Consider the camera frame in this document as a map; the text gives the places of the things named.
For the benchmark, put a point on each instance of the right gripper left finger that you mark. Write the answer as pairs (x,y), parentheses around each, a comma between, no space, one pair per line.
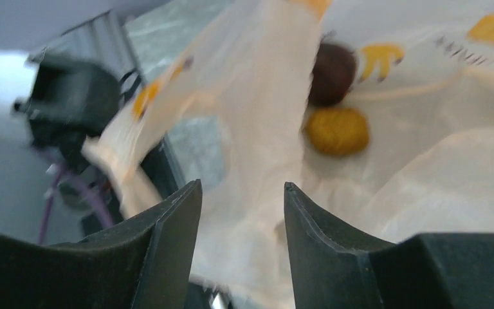
(142,262)

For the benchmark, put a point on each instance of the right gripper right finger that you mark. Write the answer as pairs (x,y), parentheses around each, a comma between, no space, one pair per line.
(335,265)

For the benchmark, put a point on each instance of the yellow fake fruit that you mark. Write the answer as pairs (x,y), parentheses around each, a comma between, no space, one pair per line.
(337,132)

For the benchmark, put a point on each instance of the orange plastic bag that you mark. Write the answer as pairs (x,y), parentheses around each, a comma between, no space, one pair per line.
(238,79)

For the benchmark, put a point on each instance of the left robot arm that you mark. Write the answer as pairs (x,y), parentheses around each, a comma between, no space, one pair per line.
(71,100)

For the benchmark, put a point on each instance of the dark red fake apple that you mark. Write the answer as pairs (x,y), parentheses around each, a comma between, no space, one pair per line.
(332,75)

